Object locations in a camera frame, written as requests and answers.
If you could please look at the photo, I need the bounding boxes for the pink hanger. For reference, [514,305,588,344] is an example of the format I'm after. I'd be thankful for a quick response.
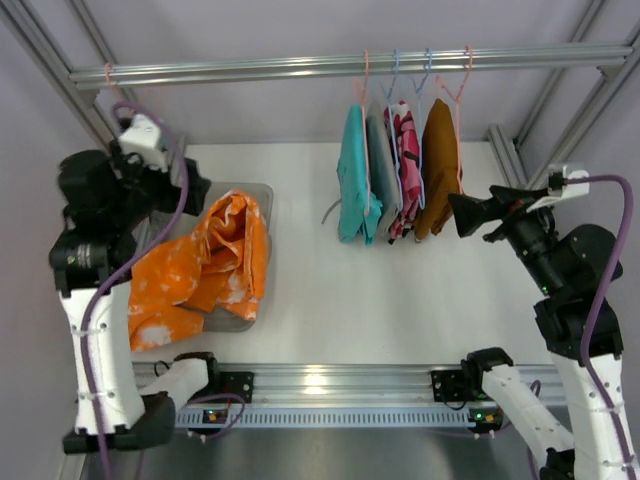
[103,62,152,120]
[436,45,474,194]
[353,50,371,216]

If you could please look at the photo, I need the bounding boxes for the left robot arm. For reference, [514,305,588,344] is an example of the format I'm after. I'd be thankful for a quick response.
[49,140,215,455]

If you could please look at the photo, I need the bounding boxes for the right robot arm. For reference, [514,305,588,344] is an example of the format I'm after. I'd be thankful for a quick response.
[449,177,639,479]

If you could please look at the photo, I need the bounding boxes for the pink hanger under mustard trousers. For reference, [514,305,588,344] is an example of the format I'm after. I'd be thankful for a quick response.
[436,45,474,194]

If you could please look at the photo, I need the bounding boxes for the pink hanger under teal trousers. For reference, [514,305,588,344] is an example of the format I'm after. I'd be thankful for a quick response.
[353,50,371,216]

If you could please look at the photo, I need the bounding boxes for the clear plastic bin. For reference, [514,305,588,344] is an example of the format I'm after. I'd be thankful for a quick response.
[134,182,275,333]

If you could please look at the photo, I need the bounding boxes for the aluminium frame right post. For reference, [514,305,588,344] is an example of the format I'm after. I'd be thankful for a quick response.
[487,1,639,187]

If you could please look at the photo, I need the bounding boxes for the aluminium frame post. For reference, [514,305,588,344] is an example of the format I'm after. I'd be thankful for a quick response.
[487,1,639,187]
[0,0,186,216]

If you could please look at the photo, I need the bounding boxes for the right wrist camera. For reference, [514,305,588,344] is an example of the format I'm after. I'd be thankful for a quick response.
[527,165,590,212]

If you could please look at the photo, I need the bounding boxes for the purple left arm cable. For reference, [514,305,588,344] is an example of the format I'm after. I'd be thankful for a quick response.
[82,102,246,480]

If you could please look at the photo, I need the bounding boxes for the aluminium hanging rail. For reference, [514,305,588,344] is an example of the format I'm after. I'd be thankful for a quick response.
[69,42,634,91]

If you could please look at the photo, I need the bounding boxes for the grey drawstring cord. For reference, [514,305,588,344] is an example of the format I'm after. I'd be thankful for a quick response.
[321,198,345,226]

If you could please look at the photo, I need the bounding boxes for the slotted cable duct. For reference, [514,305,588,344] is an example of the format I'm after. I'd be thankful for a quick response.
[176,407,472,429]

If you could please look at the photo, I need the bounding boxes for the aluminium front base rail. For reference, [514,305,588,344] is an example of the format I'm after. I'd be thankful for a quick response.
[74,363,619,407]

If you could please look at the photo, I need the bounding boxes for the aluminium frame left post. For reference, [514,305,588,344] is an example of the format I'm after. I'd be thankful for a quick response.
[0,0,186,216]

